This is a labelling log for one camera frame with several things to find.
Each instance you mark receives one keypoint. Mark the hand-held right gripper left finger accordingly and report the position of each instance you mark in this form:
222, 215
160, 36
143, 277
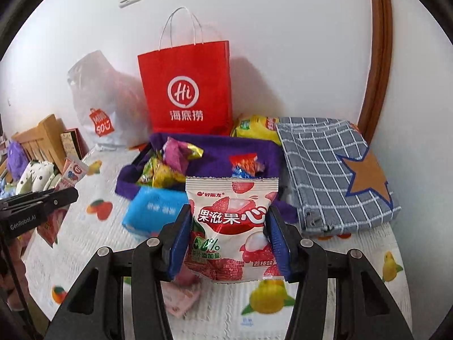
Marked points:
178, 244

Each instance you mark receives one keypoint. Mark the white red fruit snack packet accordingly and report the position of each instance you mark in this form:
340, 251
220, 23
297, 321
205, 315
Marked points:
230, 219

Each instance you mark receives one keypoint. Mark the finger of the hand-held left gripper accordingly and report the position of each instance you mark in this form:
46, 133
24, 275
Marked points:
53, 198

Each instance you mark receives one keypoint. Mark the purple plush toy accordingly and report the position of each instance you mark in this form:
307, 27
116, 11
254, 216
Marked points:
17, 159

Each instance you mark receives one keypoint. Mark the white spotted plush toy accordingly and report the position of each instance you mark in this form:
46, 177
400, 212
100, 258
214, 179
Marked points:
35, 177

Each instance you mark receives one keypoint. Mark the blue tissue pack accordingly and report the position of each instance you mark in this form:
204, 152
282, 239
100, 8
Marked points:
148, 209

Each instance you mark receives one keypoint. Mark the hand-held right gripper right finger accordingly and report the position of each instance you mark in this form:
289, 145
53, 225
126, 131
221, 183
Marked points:
279, 248

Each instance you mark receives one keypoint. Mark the patterned brown box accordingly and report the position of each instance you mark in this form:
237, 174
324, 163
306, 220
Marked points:
68, 143

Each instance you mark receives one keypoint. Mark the fruit printed bed sheet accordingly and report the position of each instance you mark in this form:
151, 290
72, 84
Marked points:
230, 308

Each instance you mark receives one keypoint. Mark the yellow snack bag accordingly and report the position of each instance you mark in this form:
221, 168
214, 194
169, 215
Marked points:
254, 127

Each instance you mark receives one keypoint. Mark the green snack packet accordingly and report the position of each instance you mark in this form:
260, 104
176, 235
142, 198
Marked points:
147, 170

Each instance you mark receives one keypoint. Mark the small red snack packet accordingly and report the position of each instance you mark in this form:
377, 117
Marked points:
244, 163

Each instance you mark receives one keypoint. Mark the red paper bag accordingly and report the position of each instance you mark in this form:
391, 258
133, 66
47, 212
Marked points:
184, 78

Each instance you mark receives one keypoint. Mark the wooden headboard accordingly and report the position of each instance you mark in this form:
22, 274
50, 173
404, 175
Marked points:
46, 138

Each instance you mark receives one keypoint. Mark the grey checked star cloth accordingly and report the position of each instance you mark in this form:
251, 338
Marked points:
318, 177

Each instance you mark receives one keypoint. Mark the yellow snack packet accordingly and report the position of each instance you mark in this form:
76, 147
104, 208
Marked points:
168, 179

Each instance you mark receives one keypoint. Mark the purple cloth bin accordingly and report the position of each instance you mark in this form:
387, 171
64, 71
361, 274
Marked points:
219, 156

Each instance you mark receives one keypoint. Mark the white plastic bag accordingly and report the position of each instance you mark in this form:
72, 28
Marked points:
106, 106

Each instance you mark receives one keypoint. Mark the pink foil snack packet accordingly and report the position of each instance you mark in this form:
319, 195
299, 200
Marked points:
177, 154

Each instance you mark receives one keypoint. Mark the pink white red-label packet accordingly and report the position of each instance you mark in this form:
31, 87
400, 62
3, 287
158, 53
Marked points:
72, 173

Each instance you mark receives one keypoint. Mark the dark red box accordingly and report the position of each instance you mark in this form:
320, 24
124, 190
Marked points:
81, 141

